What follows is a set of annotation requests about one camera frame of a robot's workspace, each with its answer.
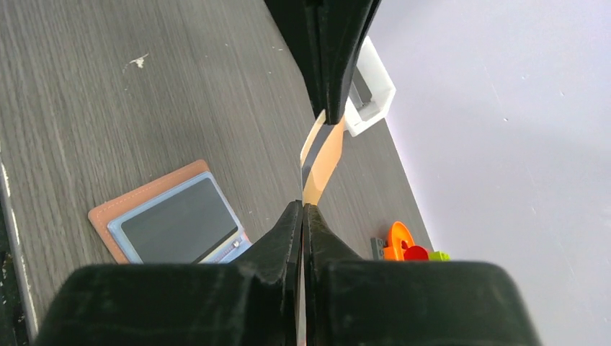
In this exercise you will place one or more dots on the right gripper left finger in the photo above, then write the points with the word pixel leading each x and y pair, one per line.
pixel 267 287

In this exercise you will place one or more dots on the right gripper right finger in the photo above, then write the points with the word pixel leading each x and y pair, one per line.
pixel 339 287

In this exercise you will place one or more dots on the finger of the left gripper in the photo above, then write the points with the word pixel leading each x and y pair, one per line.
pixel 336 31
pixel 301 25

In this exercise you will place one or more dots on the pink leather card holder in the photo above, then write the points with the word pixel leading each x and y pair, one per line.
pixel 180 218

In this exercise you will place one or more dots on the white two-compartment tray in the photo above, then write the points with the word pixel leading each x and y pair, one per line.
pixel 371 91

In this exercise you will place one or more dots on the grey toy baseplate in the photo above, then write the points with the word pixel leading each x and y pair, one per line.
pixel 378 245

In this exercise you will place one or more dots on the red toy brick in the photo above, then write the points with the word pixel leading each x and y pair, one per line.
pixel 416 253

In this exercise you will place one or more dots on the orange S-shaped toy track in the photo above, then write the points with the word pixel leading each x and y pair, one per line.
pixel 398 240

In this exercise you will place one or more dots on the green toy brick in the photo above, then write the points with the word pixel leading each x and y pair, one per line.
pixel 439 256

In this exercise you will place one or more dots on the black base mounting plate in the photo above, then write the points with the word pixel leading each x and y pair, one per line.
pixel 13 320

